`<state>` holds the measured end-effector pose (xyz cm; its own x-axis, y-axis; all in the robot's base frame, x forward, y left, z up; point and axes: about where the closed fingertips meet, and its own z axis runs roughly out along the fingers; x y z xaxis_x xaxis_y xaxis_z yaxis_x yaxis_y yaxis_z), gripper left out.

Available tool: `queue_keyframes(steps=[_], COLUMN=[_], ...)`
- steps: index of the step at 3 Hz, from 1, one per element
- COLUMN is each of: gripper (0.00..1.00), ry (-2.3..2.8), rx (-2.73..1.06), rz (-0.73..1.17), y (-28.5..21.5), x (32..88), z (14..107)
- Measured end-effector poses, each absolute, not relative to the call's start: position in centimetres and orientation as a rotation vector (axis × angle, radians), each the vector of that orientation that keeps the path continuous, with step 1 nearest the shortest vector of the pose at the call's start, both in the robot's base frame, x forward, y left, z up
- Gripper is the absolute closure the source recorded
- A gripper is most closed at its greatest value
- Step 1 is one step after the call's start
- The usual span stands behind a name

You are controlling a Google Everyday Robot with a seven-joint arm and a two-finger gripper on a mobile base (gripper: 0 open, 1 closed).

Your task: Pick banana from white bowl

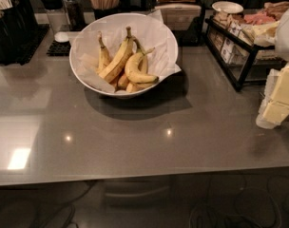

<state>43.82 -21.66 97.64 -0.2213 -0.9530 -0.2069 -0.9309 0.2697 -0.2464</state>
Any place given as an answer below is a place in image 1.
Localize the small left yellow banana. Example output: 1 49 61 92
96 31 111 73

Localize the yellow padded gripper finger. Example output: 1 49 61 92
262 64 289 125

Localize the clear shaker black lid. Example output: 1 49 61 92
41 0 69 34

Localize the brown napkin dispenser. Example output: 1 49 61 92
155 0 202 30

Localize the dark shaker black lid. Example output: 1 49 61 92
63 0 86 31

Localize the small white plate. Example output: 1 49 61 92
212 1 243 14

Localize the black rubber mat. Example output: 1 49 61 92
13 24 70 65

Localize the long middle yellow banana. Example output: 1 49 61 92
99 27 133 83

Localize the white ceramic bowl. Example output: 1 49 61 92
69 13 181 98

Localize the curved front yellow banana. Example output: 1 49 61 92
125 47 159 84

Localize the small white lid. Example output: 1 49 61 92
54 31 69 43

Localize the back hidden yellow banana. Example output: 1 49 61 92
134 39 148 73

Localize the black container with packets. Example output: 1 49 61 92
0 0 38 65

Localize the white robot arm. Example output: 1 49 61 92
256 9 289 129

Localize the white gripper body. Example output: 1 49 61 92
256 69 279 129

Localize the white paper bowl liner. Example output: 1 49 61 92
69 11 181 99

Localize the bottom yellow banana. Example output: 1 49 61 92
125 82 153 93

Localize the black wire condiment rack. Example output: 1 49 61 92
204 17 284 91

